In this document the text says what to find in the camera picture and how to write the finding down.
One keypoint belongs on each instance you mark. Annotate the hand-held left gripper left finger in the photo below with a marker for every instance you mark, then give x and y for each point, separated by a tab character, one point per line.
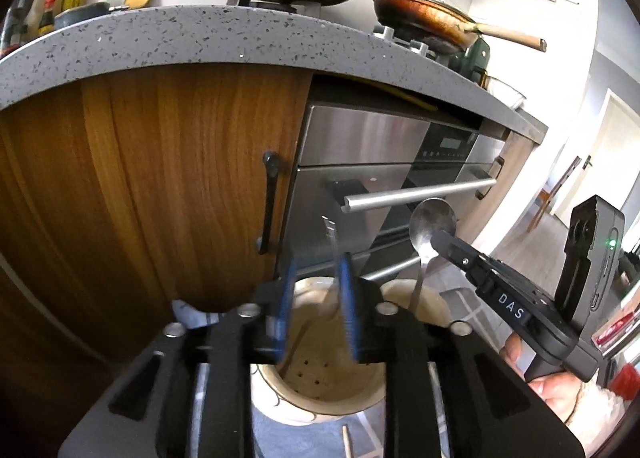
286	308

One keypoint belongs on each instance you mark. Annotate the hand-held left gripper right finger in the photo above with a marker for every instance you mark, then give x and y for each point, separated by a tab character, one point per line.
351	318

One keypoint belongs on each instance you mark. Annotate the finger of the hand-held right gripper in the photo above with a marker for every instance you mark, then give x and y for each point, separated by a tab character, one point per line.
457	253

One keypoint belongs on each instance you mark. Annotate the silver metal spoon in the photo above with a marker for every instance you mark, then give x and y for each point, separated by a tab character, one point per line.
432	223

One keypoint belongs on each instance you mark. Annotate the white ceramic utensil holder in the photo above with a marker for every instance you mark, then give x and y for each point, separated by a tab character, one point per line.
320	383

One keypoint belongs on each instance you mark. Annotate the pale wooden chopstick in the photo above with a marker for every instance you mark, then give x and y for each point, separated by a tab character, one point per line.
347	443

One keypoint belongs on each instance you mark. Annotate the person's right hand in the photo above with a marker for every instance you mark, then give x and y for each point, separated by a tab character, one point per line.
555	395

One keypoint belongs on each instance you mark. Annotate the red plastic object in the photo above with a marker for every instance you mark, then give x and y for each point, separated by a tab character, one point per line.
612	330

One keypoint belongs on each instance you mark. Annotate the narrow wooden cabinet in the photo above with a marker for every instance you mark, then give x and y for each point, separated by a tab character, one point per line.
510	173

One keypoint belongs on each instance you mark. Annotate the wooden chair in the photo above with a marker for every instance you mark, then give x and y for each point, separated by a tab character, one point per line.
545	203

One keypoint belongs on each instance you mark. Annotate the blue-grey striped dish towel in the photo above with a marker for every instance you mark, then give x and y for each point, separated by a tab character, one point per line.
300	438

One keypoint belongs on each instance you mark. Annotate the stainless steel built-in oven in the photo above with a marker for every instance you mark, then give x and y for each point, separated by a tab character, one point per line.
360	138

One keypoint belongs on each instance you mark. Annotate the clear glass bowl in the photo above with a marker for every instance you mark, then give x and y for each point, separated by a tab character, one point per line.
510	93

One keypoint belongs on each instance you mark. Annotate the white interior door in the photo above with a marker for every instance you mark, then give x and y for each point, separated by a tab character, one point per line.
615	148

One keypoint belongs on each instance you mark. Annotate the dark green pot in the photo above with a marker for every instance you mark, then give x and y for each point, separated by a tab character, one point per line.
475	60

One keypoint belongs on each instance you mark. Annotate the wooden cabinet door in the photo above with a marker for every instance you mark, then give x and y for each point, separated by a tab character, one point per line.
150	163

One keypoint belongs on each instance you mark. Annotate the gas stove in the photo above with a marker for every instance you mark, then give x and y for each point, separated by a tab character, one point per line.
385	31

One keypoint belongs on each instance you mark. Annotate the grey speckled countertop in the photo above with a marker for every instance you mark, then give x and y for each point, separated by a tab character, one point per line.
200	38

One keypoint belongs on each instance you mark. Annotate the blue-grey pot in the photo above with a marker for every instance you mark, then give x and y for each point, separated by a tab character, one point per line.
82	13

